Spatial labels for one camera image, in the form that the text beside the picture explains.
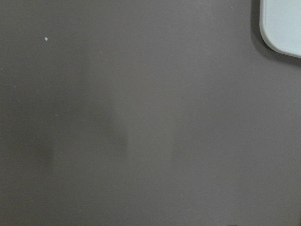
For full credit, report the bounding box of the cream rabbit tray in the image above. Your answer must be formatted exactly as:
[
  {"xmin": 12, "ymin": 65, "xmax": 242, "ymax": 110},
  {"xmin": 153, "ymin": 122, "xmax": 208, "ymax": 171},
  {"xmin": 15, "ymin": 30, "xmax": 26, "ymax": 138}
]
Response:
[{"xmin": 259, "ymin": 0, "xmax": 301, "ymax": 58}]

